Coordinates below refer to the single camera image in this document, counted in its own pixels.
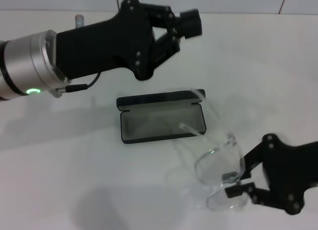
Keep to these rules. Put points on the black glasses case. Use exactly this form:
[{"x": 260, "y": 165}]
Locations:
[{"x": 149, "y": 125}]

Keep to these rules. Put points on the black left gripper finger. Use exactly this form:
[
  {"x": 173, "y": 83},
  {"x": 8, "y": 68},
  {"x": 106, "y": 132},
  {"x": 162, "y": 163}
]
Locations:
[
  {"x": 192, "y": 30},
  {"x": 188, "y": 16}
]

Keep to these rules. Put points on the silver knurled connector post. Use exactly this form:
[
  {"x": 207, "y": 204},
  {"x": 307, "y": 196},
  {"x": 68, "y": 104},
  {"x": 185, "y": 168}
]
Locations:
[{"x": 80, "y": 21}]

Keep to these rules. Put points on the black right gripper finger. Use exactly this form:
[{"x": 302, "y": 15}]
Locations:
[
  {"x": 253, "y": 160},
  {"x": 239, "y": 190}
]

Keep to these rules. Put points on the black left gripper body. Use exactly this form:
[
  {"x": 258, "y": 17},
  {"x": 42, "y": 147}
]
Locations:
[{"x": 99, "y": 46}]

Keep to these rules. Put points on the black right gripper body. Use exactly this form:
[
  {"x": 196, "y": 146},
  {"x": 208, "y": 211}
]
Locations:
[{"x": 290, "y": 170}]

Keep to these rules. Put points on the clear white glasses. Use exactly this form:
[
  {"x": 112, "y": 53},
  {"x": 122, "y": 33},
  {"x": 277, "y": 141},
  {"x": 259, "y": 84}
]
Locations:
[{"x": 216, "y": 165}]

